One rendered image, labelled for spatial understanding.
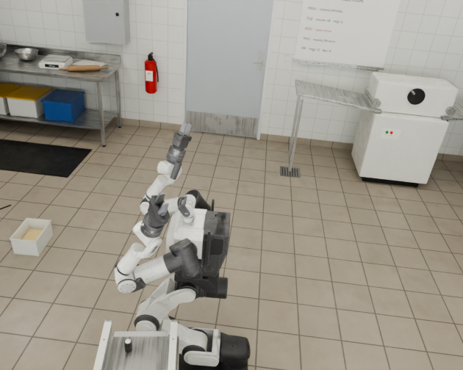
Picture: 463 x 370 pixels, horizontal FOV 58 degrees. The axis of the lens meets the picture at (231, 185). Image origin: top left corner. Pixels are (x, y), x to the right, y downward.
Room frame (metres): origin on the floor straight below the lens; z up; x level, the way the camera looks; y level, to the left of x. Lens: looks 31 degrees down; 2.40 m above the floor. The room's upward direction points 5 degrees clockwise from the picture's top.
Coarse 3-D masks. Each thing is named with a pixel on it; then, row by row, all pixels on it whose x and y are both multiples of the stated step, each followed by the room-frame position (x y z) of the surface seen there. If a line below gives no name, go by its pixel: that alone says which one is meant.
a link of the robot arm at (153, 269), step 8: (160, 256) 1.43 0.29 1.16; (144, 264) 1.40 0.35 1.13; (152, 264) 1.39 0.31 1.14; (160, 264) 1.39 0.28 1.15; (136, 272) 1.36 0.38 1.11; (144, 272) 1.36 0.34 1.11; (152, 272) 1.36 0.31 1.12; (160, 272) 1.37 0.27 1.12; (168, 272) 1.38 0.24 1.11; (128, 280) 1.31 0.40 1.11; (136, 280) 1.33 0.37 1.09; (144, 280) 1.35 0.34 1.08; (152, 280) 1.36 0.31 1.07; (120, 288) 1.30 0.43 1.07; (128, 288) 1.31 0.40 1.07; (136, 288) 1.33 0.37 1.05
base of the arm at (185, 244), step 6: (186, 240) 1.49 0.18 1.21; (174, 246) 1.46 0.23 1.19; (180, 246) 1.43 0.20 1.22; (186, 246) 1.43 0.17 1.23; (174, 252) 1.42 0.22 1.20; (180, 252) 1.41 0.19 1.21; (180, 270) 1.43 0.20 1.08; (198, 270) 1.39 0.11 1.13; (186, 276) 1.38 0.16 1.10; (192, 276) 1.37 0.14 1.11
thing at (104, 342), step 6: (108, 324) 1.24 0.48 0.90; (102, 330) 1.21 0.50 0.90; (108, 330) 1.21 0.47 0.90; (102, 336) 1.18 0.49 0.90; (108, 336) 1.19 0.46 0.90; (102, 342) 1.15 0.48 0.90; (108, 342) 1.18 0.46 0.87; (102, 348) 1.12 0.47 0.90; (108, 348) 1.17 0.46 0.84; (102, 354) 1.10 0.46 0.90; (96, 360) 1.06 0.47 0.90; (102, 360) 1.07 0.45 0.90; (96, 366) 1.04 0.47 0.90; (102, 366) 1.05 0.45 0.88
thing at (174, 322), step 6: (174, 324) 1.28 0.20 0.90; (174, 330) 1.25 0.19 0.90; (174, 336) 1.21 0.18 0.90; (174, 342) 1.18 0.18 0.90; (174, 348) 1.15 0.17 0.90; (174, 354) 1.13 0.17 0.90; (168, 360) 1.09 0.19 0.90; (174, 360) 1.10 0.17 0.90; (168, 366) 1.07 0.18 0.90; (174, 366) 1.07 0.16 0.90
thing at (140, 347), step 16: (128, 336) 1.24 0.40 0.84; (144, 336) 1.25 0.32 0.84; (160, 336) 1.26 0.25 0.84; (112, 352) 1.15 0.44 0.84; (128, 352) 1.16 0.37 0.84; (144, 352) 1.17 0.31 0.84; (160, 352) 1.17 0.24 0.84; (176, 352) 1.18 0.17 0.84; (112, 368) 1.08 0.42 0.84; (128, 368) 1.08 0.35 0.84; (144, 368) 1.09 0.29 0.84; (160, 368) 1.10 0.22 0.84; (176, 368) 1.11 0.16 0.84
